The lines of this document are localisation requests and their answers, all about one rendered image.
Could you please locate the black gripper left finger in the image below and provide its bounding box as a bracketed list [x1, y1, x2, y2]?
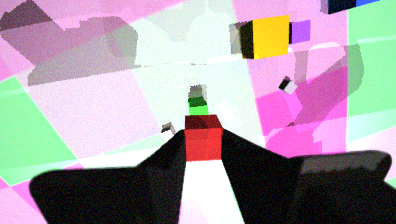
[28, 129, 187, 224]

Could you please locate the red block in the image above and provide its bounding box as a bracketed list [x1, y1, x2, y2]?
[184, 114, 223, 162]

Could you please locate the yellow block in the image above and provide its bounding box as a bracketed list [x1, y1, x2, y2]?
[240, 15, 289, 60]

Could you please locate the green block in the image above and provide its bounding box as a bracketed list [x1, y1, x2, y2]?
[188, 96, 204, 106]
[189, 100, 209, 115]

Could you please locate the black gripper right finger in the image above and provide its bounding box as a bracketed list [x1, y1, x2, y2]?
[221, 128, 392, 224]

